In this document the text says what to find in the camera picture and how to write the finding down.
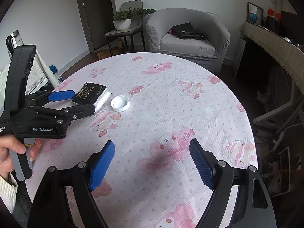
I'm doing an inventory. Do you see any grey dining chair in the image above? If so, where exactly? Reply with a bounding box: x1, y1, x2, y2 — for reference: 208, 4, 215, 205
105, 0, 146, 56

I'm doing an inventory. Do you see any grey armchair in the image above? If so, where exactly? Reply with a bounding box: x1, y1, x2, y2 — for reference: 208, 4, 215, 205
145, 8, 230, 74

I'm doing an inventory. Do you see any framed globe picture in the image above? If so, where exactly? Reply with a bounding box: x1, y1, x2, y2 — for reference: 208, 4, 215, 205
246, 2, 263, 25

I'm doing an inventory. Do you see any person left hand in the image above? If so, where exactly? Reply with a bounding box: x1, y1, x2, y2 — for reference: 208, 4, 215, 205
0, 135, 41, 182

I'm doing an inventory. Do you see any black bag on armchair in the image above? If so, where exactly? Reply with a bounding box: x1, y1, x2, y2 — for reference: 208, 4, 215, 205
171, 23, 205, 40

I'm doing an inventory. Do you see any cardboard box on floor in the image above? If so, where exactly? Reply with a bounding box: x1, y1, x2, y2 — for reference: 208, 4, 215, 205
97, 46, 124, 60

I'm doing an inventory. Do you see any potted green plant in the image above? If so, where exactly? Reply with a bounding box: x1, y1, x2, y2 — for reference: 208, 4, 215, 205
113, 8, 157, 31

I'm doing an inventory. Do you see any dark door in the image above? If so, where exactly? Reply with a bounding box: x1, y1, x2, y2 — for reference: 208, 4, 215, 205
77, 0, 115, 52

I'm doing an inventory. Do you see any steel electric kettle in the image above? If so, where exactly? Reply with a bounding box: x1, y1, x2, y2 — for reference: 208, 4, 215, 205
6, 30, 24, 58

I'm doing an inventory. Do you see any pink cartoon tablecloth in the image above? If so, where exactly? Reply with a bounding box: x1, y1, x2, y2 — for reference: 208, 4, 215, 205
26, 52, 258, 227

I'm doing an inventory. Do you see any white plastic lid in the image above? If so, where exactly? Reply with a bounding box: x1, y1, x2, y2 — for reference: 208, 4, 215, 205
110, 95, 130, 112

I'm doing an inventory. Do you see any beige fringed cabinet cover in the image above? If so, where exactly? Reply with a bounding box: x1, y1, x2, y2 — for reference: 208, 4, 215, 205
240, 22, 304, 92

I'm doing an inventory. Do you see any black tissue packet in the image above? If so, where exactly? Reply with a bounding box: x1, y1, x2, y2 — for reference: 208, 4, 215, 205
72, 82, 112, 114

